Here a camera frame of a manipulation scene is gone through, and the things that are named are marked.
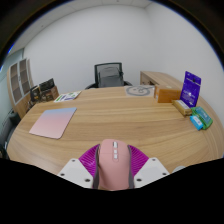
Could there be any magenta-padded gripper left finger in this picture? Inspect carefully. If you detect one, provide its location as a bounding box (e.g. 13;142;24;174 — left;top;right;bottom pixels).
57;143;101;189

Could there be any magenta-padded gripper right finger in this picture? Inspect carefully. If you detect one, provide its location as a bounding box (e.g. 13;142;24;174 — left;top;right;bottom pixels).
127;144;170;189

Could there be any pink computer mouse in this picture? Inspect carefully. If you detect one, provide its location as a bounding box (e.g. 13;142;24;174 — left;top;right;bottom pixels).
92;138;135;192

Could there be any pink-blue gradient mouse pad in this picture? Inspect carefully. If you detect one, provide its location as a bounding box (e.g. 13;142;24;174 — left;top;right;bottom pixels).
28;106;78;140

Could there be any blue small box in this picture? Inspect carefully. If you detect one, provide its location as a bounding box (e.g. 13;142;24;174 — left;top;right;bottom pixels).
189;114;204;131

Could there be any tan small box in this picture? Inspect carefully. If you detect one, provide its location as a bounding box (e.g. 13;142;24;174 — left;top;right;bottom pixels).
171;99;193;117

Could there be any printed sticker sheet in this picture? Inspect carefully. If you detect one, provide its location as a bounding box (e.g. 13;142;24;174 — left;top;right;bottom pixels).
53;90;82;103

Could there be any green box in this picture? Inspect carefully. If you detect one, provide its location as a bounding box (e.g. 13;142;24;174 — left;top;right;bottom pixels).
190;106;214;130

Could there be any orange-brown box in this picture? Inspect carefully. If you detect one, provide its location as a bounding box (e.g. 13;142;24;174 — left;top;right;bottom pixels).
153;84;182;104

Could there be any black leather chair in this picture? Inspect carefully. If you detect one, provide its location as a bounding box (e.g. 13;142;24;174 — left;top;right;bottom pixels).
0;111;21;159

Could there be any large brown cardboard box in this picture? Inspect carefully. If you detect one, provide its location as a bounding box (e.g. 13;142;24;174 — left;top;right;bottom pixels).
39;85;60;103

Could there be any purple packet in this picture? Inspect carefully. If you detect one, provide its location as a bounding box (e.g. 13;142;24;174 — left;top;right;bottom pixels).
179;70;202;108

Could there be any black cardboard box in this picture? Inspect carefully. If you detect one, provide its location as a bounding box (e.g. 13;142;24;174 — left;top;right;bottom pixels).
38;77;56;93

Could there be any wooden side desk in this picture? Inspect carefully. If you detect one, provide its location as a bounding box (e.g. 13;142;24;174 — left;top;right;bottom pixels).
139;70;184;89

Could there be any grey backpack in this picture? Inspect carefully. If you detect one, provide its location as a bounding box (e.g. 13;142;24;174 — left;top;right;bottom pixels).
98;66;125;88

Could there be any wooden shelf unit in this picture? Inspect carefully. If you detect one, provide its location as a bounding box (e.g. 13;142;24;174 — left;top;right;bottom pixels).
6;58;34;119

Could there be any black mesh office chair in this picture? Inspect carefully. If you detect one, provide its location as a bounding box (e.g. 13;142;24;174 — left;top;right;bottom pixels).
84;61;133;90

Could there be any white round cable grommet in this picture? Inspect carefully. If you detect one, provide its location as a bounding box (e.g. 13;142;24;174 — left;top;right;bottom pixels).
171;165;186;174

